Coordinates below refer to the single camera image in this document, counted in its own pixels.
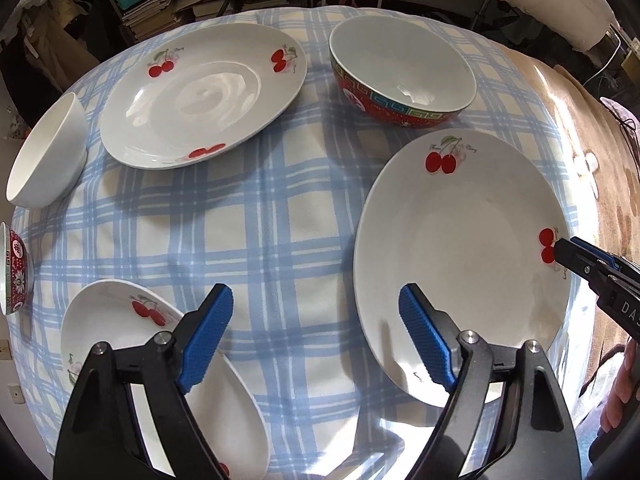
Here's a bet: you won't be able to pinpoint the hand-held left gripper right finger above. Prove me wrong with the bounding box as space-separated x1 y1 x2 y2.
398 282 583 480

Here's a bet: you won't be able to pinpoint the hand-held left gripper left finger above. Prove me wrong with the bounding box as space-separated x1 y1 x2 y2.
52 282 236 480

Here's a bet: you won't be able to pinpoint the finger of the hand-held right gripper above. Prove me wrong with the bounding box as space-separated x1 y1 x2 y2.
554 238 608 291
571 236 626 270

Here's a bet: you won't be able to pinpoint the white cherry print plate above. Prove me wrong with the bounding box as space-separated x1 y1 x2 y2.
352 128 581 403
60 279 272 480
99 23 308 169

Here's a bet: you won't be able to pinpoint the small red patterned bowl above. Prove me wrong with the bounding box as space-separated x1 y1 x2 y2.
0 222 35 316

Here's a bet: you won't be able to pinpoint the plain white bowl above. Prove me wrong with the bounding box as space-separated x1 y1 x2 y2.
6 92 89 209

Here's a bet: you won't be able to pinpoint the large red patterned bowl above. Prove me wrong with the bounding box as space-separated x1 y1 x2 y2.
328 14 477 131

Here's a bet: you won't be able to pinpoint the person's right hand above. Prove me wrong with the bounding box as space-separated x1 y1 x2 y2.
600 337 640 435

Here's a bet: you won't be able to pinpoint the blue plaid blanket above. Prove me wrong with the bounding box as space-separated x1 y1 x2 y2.
10 5 596 480

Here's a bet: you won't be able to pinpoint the stack of books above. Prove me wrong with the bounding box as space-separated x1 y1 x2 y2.
120 0 301 43

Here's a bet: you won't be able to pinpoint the tan hanging clothes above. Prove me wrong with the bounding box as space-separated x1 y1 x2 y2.
20 0 101 88

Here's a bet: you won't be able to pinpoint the white cable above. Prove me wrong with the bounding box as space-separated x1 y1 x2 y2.
580 35 627 88

